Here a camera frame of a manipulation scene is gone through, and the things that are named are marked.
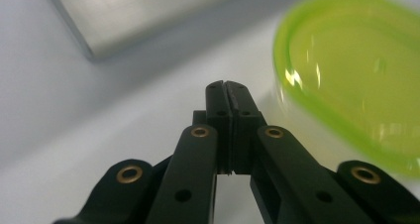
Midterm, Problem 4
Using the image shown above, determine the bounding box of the white wire rack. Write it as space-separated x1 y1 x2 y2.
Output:
42 0 256 62

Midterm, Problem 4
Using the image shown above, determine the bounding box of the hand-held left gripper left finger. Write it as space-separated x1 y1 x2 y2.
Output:
192 80 234 176

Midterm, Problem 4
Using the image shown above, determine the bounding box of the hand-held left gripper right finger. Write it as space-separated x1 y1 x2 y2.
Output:
224 80 267 176

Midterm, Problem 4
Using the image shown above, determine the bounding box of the round green plastic container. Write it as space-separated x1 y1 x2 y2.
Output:
272 0 420 179

